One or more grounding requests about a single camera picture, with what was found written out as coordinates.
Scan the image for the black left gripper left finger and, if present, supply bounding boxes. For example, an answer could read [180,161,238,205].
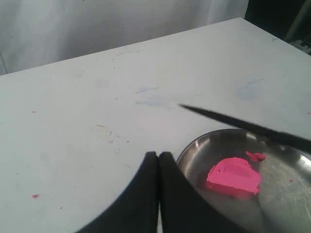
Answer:
[78,151,158,233]

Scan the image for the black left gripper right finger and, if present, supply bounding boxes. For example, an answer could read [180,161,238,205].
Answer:
[158,152,245,233]

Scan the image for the pink clay lump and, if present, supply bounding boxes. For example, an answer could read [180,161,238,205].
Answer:
[206,157,261,199]

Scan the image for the black knife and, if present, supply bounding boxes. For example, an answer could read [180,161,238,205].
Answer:
[179,104,311,153]

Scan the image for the pink sand crumb upper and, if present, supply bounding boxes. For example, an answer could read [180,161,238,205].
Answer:
[245,151,266,162]

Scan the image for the round stainless steel plate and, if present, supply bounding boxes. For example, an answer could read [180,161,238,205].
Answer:
[177,129,311,233]

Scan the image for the white plastic backdrop curtain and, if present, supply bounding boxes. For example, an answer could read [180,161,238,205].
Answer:
[0,0,248,74]

